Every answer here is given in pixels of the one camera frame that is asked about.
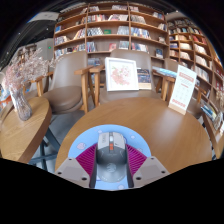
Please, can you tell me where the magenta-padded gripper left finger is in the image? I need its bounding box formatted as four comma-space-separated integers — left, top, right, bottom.
54, 143, 98, 189

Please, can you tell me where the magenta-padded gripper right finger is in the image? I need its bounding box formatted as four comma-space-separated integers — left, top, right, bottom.
125, 143, 170, 188

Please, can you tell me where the grey computer mouse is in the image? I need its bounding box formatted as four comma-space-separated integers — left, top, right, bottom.
95, 131, 129, 184

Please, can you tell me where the round light blue mouse pad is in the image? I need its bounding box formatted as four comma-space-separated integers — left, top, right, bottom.
67, 124, 153, 192

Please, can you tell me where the round wooden side table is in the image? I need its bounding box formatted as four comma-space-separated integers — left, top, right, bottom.
0, 96, 61, 168
201, 113, 224, 159

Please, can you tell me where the brown padded wooden armchair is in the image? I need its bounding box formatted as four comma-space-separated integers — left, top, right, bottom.
74, 48, 176, 106
24, 50, 91, 116
163, 58, 214, 121

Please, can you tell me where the stack of books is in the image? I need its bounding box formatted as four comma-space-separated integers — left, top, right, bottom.
200, 99, 219, 122

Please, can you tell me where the white orange sign stand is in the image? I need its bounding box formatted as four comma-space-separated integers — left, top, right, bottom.
167, 64, 198, 116

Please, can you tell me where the dark upright book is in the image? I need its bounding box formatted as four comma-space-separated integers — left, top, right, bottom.
136, 68, 153, 91

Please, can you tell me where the light blue book stack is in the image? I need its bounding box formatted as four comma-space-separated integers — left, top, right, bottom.
152, 65, 178, 80

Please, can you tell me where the white framed floral picture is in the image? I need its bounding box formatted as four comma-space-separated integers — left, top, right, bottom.
104, 56, 140, 92

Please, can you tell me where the distant wooden bookshelf unit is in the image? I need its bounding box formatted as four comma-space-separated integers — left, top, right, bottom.
16, 44, 38, 64

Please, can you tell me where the angled wooden bookshelf unit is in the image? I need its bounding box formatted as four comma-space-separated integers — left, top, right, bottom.
166, 18, 224, 111

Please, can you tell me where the wide wooden bookshelf unit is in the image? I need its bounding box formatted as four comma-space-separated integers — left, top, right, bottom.
53, 3, 169, 68

